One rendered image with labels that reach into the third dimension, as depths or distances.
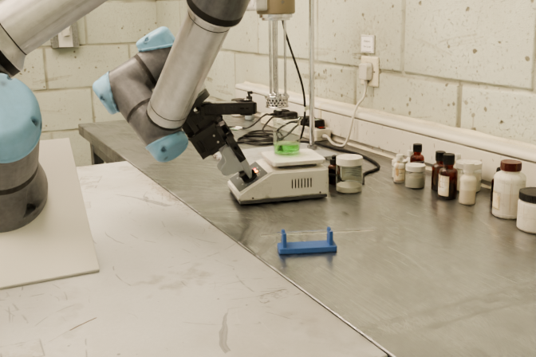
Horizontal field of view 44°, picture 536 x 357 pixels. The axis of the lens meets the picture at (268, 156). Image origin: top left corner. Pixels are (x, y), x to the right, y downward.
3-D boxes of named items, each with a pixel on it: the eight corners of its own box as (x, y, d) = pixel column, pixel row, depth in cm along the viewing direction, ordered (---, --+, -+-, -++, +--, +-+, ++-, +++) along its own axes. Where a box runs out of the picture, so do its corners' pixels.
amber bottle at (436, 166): (428, 190, 151) (430, 152, 149) (433, 186, 154) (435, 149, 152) (444, 192, 149) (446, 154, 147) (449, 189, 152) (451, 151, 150)
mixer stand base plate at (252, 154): (240, 170, 172) (240, 166, 172) (210, 156, 189) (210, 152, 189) (339, 158, 185) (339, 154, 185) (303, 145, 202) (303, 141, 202)
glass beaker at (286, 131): (277, 160, 146) (277, 121, 144) (268, 154, 152) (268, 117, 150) (308, 157, 148) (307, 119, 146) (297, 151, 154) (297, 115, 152)
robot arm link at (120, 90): (114, 119, 126) (163, 87, 128) (84, 76, 130) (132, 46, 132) (124, 135, 134) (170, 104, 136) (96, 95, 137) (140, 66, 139)
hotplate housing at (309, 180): (238, 206, 142) (238, 170, 140) (227, 190, 154) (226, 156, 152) (338, 198, 147) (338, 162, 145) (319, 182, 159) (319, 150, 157)
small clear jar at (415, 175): (401, 185, 156) (402, 162, 155) (419, 183, 157) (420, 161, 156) (409, 190, 152) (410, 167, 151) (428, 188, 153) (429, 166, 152)
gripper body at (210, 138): (199, 154, 145) (169, 108, 141) (232, 133, 146) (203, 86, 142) (205, 162, 138) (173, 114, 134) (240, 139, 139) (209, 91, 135)
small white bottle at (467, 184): (478, 204, 140) (480, 163, 138) (463, 205, 139) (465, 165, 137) (470, 200, 143) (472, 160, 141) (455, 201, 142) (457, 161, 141)
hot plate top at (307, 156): (273, 166, 142) (273, 162, 142) (259, 154, 154) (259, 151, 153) (326, 162, 145) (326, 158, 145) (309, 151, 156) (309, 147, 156)
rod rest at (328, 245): (279, 255, 114) (278, 234, 113) (277, 248, 117) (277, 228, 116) (337, 252, 115) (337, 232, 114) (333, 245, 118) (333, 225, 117)
